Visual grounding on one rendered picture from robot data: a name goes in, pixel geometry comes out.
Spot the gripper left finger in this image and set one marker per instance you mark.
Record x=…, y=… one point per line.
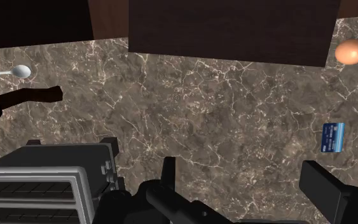
x=166, y=201

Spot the blue card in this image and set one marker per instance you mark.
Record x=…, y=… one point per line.
x=333, y=137

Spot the dark red irregular object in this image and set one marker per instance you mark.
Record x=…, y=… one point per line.
x=26, y=94

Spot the brown egg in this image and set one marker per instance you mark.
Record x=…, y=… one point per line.
x=351, y=51

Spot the black and silver toaster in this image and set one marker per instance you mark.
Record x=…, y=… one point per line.
x=51, y=158

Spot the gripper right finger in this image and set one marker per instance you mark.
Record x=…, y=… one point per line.
x=327, y=189

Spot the white spoon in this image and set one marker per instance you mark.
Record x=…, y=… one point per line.
x=21, y=71

